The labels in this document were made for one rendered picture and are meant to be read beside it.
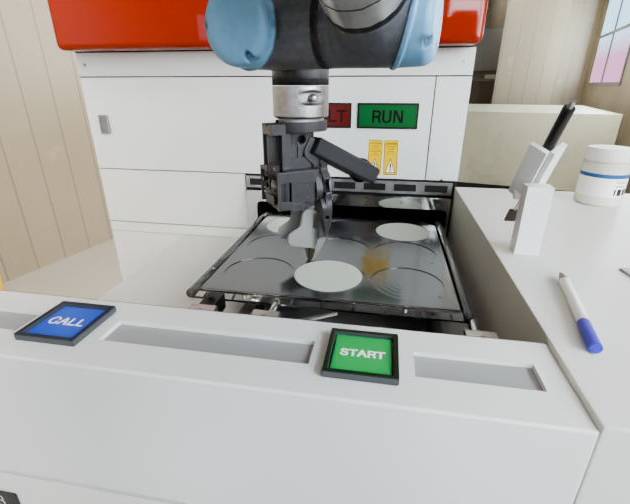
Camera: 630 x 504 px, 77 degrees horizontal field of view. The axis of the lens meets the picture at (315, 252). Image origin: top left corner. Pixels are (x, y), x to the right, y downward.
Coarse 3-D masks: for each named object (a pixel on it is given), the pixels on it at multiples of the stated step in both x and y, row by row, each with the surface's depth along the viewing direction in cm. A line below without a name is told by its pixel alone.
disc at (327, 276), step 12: (312, 264) 61; (324, 264) 61; (336, 264) 61; (348, 264) 61; (300, 276) 57; (312, 276) 57; (324, 276) 57; (336, 276) 57; (348, 276) 57; (360, 276) 57; (312, 288) 54; (324, 288) 54; (336, 288) 54; (348, 288) 54
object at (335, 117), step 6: (330, 108) 79; (336, 108) 79; (342, 108) 78; (348, 108) 78; (330, 114) 79; (336, 114) 79; (342, 114) 79; (348, 114) 79; (330, 120) 80; (336, 120) 80; (342, 120) 79; (348, 120) 79
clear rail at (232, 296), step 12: (192, 288) 53; (228, 300) 52; (240, 300) 52; (252, 300) 52; (264, 300) 51; (276, 300) 51; (288, 300) 51; (300, 300) 51; (312, 300) 51; (336, 300) 51; (348, 312) 50; (360, 312) 50; (372, 312) 49; (384, 312) 49; (396, 312) 49; (408, 312) 48; (420, 312) 48; (432, 312) 48; (444, 312) 48; (456, 312) 48; (468, 312) 48
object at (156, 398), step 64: (0, 320) 37; (128, 320) 36; (192, 320) 36; (256, 320) 36; (0, 384) 33; (64, 384) 31; (128, 384) 30; (192, 384) 29; (256, 384) 28; (320, 384) 28; (384, 384) 28; (448, 384) 28; (512, 384) 29; (0, 448) 36; (64, 448) 34; (128, 448) 33; (192, 448) 31; (256, 448) 30; (320, 448) 29; (384, 448) 28; (448, 448) 27; (512, 448) 26; (576, 448) 25
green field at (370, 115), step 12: (360, 108) 78; (372, 108) 77; (384, 108) 77; (396, 108) 77; (408, 108) 76; (360, 120) 79; (372, 120) 78; (384, 120) 78; (396, 120) 78; (408, 120) 77
